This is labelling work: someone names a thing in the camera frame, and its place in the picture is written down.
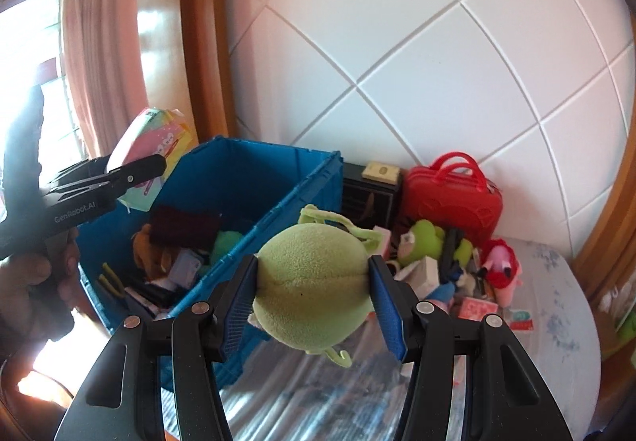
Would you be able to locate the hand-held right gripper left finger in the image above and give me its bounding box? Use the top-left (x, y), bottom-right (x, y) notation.
top-left (57, 255), bottom-right (259, 441)

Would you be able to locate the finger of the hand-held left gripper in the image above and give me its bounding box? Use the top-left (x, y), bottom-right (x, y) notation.
top-left (97, 154), bottom-right (167, 199)
top-left (47, 159), bottom-right (112, 188)

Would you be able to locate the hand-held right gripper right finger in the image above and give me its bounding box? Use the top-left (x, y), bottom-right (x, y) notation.
top-left (368, 255), bottom-right (570, 441)

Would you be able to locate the pastel striped packet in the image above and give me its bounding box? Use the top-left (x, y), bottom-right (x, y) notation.
top-left (108, 107), bottom-right (192, 213)

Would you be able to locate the green wet wipes pack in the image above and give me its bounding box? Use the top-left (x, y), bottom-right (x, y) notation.
top-left (211, 230), bottom-right (244, 268)

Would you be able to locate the blue white box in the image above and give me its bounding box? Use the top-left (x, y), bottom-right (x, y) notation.
top-left (169, 250), bottom-right (204, 293)

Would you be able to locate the dark maroon cloth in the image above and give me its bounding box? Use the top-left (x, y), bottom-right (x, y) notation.
top-left (149, 206), bottom-right (222, 250)

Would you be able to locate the round green plush toy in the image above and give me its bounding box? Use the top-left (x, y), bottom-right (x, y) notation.
top-left (247, 205), bottom-right (383, 369)

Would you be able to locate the blue plastic crate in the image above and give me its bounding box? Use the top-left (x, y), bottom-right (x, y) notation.
top-left (77, 137), bottom-right (343, 395)

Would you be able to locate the black plastic bag roll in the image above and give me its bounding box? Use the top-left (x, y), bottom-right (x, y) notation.
top-left (126, 283), bottom-right (175, 317)

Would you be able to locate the person's left hand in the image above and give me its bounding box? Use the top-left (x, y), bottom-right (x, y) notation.
top-left (0, 227), bottom-right (83, 342)

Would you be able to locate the plain white box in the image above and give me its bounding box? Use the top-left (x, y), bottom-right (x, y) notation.
top-left (407, 256), bottom-right (440, 298)

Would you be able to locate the green frog plush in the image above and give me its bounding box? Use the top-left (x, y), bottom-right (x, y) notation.
top-left (397, 220), bottom-right (473, 268)

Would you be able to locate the brown plush toy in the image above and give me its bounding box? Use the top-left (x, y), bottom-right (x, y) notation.
top-left (132, 222), bottom-right (175, 280)

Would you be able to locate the black long object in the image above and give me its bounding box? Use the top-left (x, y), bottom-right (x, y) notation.
top-left (440, 228), bottom-right (468, 283)

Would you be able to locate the pink tissue pack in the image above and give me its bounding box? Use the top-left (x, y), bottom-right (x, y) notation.
top-left (460, 297), bottom-right (498, 320)

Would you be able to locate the yellow black tool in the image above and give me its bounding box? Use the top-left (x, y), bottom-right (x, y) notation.
top-left (99, 262), bottom-right (127, 298)

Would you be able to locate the red plastic carry case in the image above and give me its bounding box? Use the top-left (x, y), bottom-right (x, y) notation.
top-left (401, 152), bottom-right (504, 248)

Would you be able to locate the red plush toy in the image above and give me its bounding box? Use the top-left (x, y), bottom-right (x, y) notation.
top-left (479, 238), bottom-right (525, 308)

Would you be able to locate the pink curtain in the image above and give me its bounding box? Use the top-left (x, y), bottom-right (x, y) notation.
top-left (60, 0), bottom-right (150, 159)

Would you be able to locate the small beige box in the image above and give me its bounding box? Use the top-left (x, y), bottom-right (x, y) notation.
top-left (363, 163), bottom-right (402, 184)

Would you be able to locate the red green card pack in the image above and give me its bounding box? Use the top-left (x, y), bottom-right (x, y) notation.
top-left (509, 308), bottom-right (535, 330)

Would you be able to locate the floral plastic tablecloth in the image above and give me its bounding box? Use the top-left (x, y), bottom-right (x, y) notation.
top-left (219, 237), bottom-right (602, 441)

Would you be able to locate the green cup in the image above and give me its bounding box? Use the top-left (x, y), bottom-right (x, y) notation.
top-left (616, 309), bottom-right (636, 347)

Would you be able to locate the wooden window frame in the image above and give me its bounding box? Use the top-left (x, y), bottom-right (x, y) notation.
top-left (134, 0), bottom-right (237, 146)

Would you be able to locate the wooden door frame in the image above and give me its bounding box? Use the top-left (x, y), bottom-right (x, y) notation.
top-left (571, 163), bottom-right (636, 303)

